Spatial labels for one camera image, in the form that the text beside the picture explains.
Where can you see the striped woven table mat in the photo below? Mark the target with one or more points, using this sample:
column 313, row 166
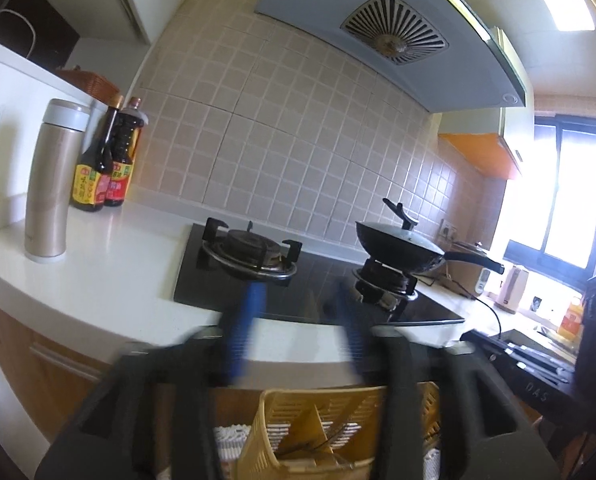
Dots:
column 230, row 442

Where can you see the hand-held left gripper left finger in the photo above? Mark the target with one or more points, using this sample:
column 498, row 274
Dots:
column 240, row 330

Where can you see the brown wicker basket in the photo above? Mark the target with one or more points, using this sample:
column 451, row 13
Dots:
column 95, row 85

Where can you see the steel thermos flask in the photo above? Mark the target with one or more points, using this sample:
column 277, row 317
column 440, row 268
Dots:
column 53, row 185

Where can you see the black gas stove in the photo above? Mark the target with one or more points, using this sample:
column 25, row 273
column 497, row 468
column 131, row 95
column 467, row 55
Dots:
column 318, row 285

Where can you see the black wok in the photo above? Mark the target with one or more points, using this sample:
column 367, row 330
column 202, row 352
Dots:
column 403, row 250

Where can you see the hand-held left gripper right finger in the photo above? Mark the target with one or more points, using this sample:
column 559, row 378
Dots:
column 352, row 330

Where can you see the orange bottle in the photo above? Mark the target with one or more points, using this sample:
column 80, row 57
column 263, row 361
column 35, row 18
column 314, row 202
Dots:
column 570, row 320

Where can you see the white kitchen countertop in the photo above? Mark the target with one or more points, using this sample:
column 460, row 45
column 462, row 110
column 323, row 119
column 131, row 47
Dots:
column 118, row 270

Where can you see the yellow plastic utensil basket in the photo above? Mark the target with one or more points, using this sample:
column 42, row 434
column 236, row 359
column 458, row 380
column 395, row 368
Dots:
column 278, row 440

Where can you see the white refrigerator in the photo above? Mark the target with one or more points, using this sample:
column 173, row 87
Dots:
column 8, row 135

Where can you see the wooden base cabinets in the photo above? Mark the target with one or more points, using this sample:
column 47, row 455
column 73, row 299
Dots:
column 33, row 350

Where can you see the white electric kettle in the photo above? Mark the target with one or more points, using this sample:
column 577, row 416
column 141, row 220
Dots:
column 512, row 290

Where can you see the range hood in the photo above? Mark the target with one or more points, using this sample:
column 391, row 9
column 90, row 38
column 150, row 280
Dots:
column 328, row 15

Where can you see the orange bottomed wall cabinet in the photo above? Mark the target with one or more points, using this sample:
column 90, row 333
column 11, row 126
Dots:
column 483, row 152

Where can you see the window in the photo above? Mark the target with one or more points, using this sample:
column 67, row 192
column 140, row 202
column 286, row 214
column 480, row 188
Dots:
column 578, row 185

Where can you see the dark bag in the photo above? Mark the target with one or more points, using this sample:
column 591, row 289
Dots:
column 43, row 25

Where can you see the wall power outlet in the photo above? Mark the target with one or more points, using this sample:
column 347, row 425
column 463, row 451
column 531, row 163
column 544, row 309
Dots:
column 449, row 229

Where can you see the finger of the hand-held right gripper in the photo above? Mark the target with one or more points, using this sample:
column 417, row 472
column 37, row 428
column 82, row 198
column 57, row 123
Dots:
column 518, row 360

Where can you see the yellow label sauce bottle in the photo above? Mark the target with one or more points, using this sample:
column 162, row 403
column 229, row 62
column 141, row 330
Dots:
column 90, row 180

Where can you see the black wok lid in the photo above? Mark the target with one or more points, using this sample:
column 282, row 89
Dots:
column 403, row 227

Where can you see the red label sauce bottle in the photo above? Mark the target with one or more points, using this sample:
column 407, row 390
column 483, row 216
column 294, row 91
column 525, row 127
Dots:
column 123, row 170

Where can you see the beige rice cooker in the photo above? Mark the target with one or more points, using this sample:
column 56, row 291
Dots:
column 478, row 270

